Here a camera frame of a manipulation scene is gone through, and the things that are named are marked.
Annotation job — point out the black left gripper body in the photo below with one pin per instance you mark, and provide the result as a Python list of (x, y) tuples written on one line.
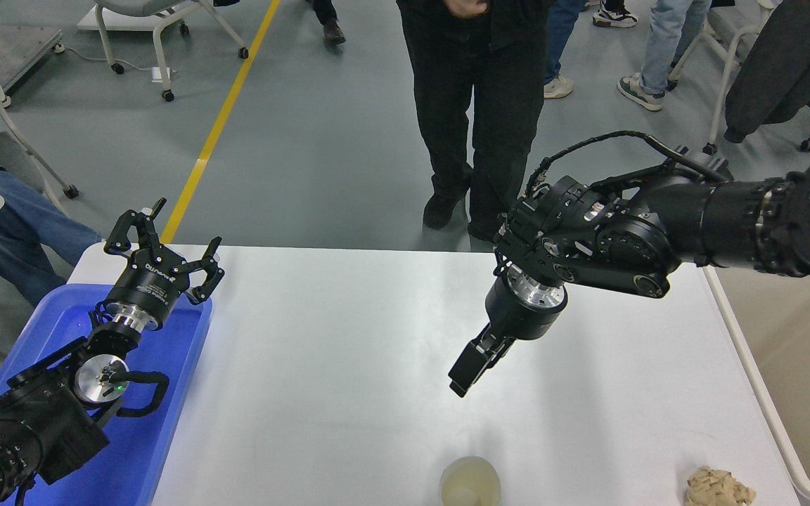
[(152, 281)]

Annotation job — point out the white power strip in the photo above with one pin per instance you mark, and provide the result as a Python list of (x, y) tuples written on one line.
[(162, 75)]

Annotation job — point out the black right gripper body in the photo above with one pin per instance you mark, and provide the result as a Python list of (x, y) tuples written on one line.
[(521, 320)]

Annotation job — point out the white chair with grey seat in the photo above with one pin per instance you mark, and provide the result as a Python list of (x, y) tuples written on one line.
[(15, 160)]

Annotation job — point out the blue plastic tray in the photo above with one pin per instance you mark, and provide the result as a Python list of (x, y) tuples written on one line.
[(159, 422)]

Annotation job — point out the person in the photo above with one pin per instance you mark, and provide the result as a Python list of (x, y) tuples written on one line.
[(560, 42), (18, 218), (665, 42), (616, 17), (331, 28), (475, 105)]

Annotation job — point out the large pale bin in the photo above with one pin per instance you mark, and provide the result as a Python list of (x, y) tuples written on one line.
[(799, 365)]

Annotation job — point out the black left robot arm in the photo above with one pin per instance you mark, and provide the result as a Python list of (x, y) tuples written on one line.
[(46, 414)]

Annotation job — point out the white paper cup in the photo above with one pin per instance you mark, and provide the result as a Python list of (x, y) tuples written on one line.
[(470, 485)]

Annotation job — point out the yellow floor tape line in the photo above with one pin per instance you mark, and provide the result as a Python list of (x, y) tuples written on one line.
[(221, 119)]

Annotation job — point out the white chair with casters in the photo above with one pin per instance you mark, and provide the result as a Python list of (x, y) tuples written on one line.
[(157, 56)]

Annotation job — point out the white chair holding coat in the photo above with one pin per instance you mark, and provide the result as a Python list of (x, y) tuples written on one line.
[(727, 77)]

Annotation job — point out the grey floor platform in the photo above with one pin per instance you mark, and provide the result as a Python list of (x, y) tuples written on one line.
[(25, 56)]

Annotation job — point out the dark coat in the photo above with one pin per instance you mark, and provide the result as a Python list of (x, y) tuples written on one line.
[(785, 63)]

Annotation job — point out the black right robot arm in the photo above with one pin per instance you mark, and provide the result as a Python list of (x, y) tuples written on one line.
[(728, 211)]

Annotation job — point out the person's right hand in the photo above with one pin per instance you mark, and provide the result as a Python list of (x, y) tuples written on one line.
[(468, 7)]

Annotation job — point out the crumpled tan paper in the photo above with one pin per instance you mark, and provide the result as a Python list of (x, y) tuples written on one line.
[(718, 488)]

